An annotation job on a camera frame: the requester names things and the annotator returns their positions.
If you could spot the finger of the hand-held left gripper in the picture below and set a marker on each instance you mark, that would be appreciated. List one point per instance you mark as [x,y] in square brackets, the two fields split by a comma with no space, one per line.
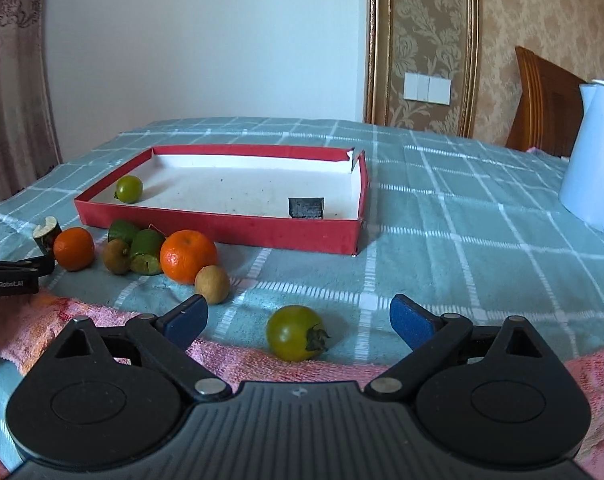
[44,265]

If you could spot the red cardboard box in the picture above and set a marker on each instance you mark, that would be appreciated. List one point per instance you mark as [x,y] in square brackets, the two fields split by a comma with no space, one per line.
[262,195]

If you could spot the green tomato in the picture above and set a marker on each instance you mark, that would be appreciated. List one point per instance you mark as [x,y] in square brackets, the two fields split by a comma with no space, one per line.
[129,189]
[294,332]

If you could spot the dark sugarcane piece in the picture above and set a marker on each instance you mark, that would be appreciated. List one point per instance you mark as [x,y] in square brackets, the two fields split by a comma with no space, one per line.
[46,234]
[306,207]

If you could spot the orange tangerine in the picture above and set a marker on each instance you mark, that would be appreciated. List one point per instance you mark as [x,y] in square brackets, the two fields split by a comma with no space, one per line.
[188,256]
[74,249]

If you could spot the small brown kiwi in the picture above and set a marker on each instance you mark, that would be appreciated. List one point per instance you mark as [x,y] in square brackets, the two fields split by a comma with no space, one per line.
[212,284]
[116,256]

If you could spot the pink patterned curtain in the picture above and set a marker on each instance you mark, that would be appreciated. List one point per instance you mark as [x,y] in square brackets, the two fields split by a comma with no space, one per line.
[11,85]

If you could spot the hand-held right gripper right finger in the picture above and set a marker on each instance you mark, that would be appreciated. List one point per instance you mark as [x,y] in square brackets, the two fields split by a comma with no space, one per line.
[412,320]

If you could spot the white kettle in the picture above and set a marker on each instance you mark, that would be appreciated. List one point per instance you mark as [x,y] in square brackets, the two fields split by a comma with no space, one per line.
[594,160]

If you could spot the gold framed wall panel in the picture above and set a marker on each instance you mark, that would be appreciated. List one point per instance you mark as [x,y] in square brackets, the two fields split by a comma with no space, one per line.
[422,35]

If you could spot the wooden chair back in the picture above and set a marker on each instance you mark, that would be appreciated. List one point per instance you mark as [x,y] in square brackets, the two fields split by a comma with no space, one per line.
[547,105]

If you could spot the teal plaid blanket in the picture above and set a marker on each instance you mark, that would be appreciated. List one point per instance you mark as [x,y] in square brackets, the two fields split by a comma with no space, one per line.
[457,220]

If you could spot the cut green lime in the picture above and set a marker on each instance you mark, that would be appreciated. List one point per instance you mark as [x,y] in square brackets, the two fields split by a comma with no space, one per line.
[123,230]
[147,252]

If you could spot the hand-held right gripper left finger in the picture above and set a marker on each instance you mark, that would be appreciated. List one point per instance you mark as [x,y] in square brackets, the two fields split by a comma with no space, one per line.
[189,317]

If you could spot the white light switch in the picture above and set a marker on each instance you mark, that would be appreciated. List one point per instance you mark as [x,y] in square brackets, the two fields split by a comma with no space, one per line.
[428,88]

